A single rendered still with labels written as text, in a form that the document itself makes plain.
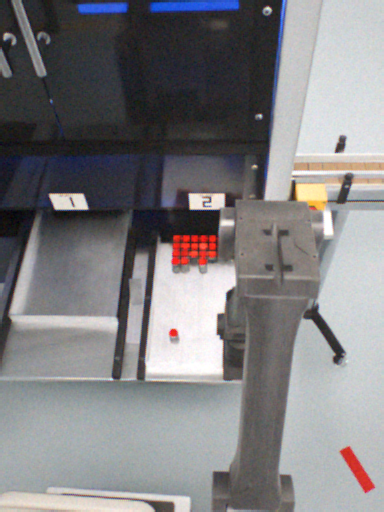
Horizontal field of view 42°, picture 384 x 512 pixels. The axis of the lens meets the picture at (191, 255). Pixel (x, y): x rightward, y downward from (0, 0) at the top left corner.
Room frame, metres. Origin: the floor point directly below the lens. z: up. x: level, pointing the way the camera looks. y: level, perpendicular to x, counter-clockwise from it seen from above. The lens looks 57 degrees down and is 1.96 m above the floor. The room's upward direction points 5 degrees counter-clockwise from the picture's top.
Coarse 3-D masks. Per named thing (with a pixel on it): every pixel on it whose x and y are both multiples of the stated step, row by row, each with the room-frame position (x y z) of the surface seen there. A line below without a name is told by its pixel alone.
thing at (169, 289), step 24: (168, 264) 0.67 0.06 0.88; (216, 264) 0.66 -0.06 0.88; (168, 288) 0.60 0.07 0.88; (192, 288) 0.60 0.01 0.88; (216, 288) 0.59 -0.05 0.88; (168, 312) 0.54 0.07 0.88; (192, 312) 0.53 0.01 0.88; (216, 312) 0.53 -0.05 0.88; (168, 336) 0.48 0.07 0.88; (192, 336) 0.47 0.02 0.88; (216, 336) 0.46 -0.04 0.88; (168, 360) 0.42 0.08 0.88; (192, 360) 0.41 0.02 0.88; (216, 360) 0.41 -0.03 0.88
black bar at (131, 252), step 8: (136, 232) 0.77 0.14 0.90; (136, 240) 0.75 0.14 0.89; (128, 248) 0.72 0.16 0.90; (128, 256) 0.70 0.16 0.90; (128, 264) 0.67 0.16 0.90; (128, 272) 0.65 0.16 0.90; (128, 280) 0.63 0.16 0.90; (128, 288) 0.60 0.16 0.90; (128, 296) 0.58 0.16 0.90; (128, 304) 0.56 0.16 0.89; (120, 312) 0.54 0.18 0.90; (120, 320) 0.52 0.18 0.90; (120, 328) 0.50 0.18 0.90; (120, 336) 0.48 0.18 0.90; (120, 344) 0.46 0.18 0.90; (120, 352) 0.44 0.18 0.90; (120, 360) 0.42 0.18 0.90; (120, 368) 0.40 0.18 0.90; (112, 376) 0.38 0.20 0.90; (120, 376) 0.39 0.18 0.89
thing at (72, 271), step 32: (32, 224) 0.82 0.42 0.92; (64, 224) 0.83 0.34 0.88; (96, 224) 0.82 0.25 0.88; (128, 224) 0.79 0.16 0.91; (32, 256) 0.74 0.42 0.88; (64, 256) 0.73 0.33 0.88; (96, 256) 0.72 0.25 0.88; (32, 288) 0.64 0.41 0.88; (64, 288) 0.63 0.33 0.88; (96, 288) 0.62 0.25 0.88; (32, 320) 0.55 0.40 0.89; (64, 320) 0.54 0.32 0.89; (96, 320) 0.53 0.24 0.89
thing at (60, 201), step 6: (54, 198) 0.80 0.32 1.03; (60, 198) 0.80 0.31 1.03; (66, 198) 0.80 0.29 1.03; (72, 198) 0.79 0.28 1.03; (78, 198) 0.79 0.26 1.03; (84, 198) 0.79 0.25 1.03; (54, 204) 0.80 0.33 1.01; (60, 204) 0.80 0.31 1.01; (66, 204) 0.80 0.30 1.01; (78, 204) 0.79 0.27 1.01; (84, 204) 0.79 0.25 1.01
